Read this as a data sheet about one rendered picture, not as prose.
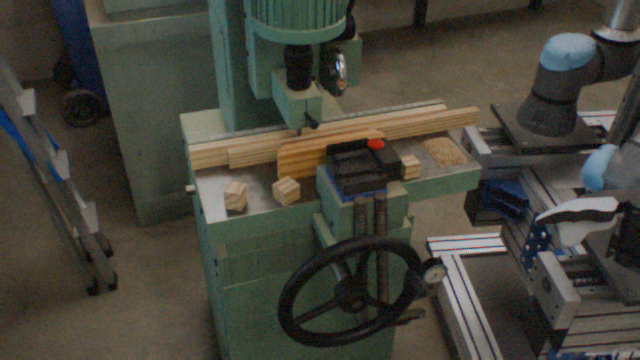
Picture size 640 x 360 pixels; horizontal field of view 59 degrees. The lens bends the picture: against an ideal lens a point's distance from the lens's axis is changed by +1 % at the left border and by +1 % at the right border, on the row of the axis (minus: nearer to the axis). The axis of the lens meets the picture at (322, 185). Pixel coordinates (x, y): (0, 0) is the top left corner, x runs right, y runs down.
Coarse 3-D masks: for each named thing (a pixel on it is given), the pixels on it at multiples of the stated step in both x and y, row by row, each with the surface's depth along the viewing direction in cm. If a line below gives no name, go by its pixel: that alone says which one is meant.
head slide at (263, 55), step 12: (252, 36) 114; (252, 48) 116; (264, 48) 116; (276, 48) 117; (252, 60) 119; (264, 60) 118; (276, 60) 118; (252, 72) 121; (264, 72) 119; (312, 72) 123; (252, 84) 124; (264, 84) 121; (264, 96) 123
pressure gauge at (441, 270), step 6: (432, 258) 130; (438, 258) 130; (426, 264) 129; (432, 264) 129; (438, 264) 128; (444, 264) 130; (426, 270) 129; (432, 270) 129; (438, 270) 130; (444, 270) 130; (426, 276) 130; (432, 276) 130; (438, 276) 131; (444, 276) 132; (426, 282) 131; (432, 282) 132
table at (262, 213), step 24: (408, 144) 129; (456, 144) 129; (216, 168) 120; (240, 168) 120; (264, 168) 120; (432, 168) 122; (456, 168) 122; (480, 168) 122; (216, 192) 114; (264, 192) 114; (312, 192) 114; (408, 192) 120; (432, 192) 122; (456, 192) 125; (216, 216) 108; (240, 216) 108; (264, 216) 110; (288, 216) 112; (312, 216) 114; (216, 240) 110; (336, 240) 108
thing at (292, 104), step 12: (276, 72) 118; (276, 84) 117; (312, 84) 115; (276, 96) 119; (288, 96) 111; (300, 96) 111; (312, 96) 111; (288, 108) 111; (300, 108) 111; (312, 108) 112; (288, 120) 113; (300, 120) 113
